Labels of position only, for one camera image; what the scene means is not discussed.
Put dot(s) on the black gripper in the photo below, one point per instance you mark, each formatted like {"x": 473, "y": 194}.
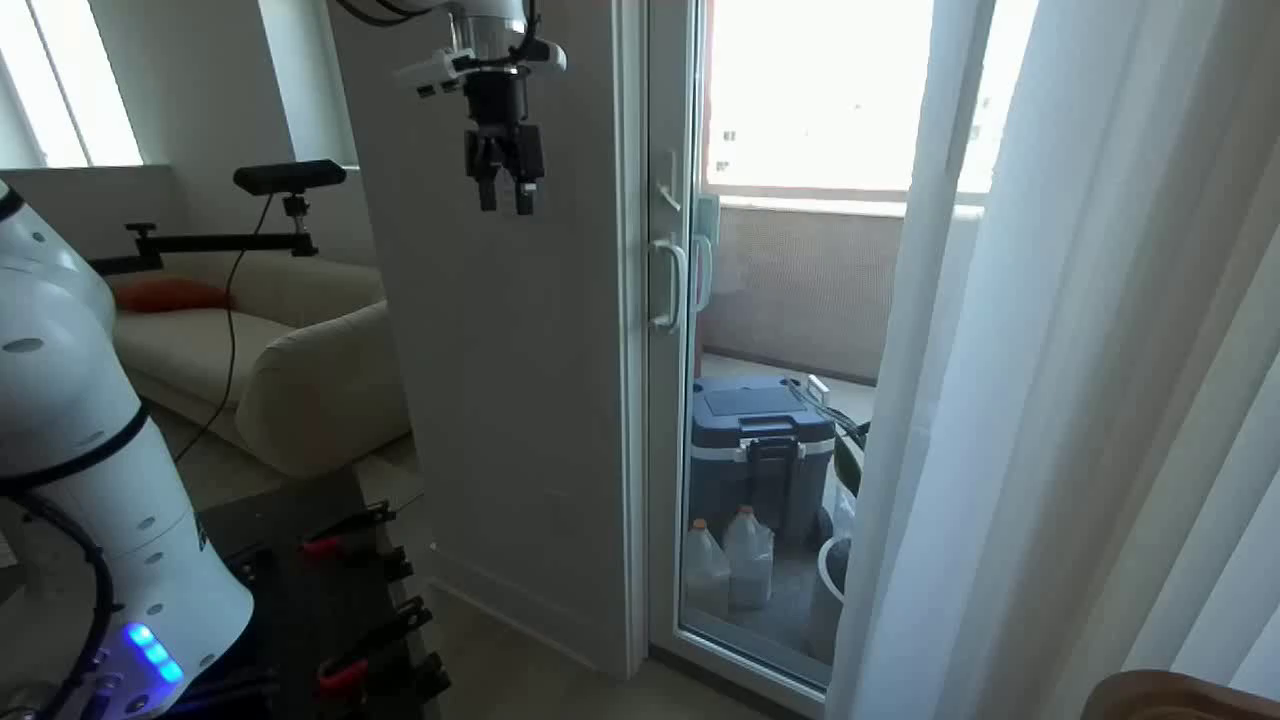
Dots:
{"x": 501, "y": 124}

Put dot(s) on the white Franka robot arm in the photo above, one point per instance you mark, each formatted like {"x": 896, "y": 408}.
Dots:
{"x": 80, "y": 442}

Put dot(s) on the white glass sliding door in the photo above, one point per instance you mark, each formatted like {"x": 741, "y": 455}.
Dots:
{"x": 720, "y": 346}

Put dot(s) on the cream sofa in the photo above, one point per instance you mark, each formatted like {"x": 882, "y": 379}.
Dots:
{"x": 274, "y": 354}

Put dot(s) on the orange cushion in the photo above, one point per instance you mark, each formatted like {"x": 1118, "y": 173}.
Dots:
{"x": 166, "y": 293}

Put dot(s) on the blue grey cooler box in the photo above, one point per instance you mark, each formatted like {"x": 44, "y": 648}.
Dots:
{"x": 761, "y": 447}

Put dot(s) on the red black bar clamp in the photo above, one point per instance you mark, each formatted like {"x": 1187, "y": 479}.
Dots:
{"x": 351, "y": 530}
{"x": 379, "y": 648}

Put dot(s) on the clear plastic jug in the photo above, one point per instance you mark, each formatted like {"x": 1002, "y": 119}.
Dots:
{"x": 750, "y": 559}
{"x": 706, "y": 564}

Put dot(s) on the grey bucket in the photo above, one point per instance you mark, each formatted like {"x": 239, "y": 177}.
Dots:
{"x": 828, "y": 582}

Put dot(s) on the white sheer curtain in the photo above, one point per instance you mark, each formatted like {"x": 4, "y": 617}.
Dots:
{"x": 1064, "y": 360}

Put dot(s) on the brown wooden chair back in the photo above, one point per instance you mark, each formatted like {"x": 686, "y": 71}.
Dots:
{"x": 1183, "y": 696}

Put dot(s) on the black stereo camera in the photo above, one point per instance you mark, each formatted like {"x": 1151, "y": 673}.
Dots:
{"x": 290, "y": 173}

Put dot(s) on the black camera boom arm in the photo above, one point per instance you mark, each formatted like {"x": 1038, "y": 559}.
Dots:
{"x": 203, "y": 246}

